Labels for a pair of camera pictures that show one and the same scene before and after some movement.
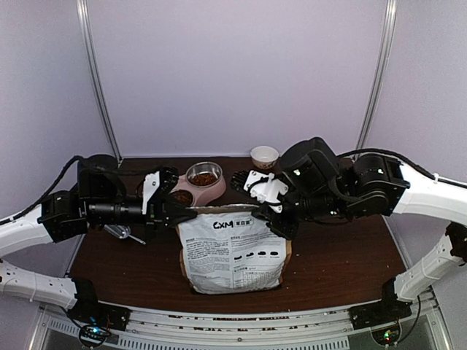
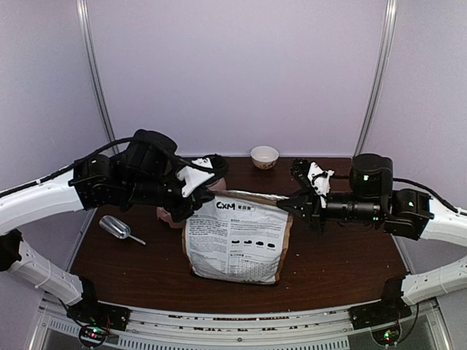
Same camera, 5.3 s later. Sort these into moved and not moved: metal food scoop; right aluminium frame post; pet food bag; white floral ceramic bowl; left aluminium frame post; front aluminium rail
Moved: pet food bag; metal food scoop
Not moved: left aluminium frame post; white floral ceramic bowl; right aluminium frame post; front aluminium rail
